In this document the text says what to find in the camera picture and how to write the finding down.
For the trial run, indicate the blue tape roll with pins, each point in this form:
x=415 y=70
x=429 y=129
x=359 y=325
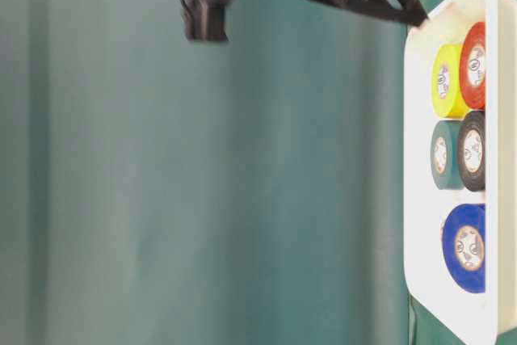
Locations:
x=463 y=246

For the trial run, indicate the red tape roll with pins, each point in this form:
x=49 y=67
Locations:
x=473 y=67

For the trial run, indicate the white plastic case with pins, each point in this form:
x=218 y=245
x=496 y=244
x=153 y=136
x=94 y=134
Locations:
x=473 y=318

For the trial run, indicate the green tape roll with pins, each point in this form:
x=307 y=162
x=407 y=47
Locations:
x=443 y=155

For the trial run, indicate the black tape roll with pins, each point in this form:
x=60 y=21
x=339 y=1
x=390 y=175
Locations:
x=471 y=151

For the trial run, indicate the yellow tape roll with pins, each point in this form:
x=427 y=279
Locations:
x=446 y=97

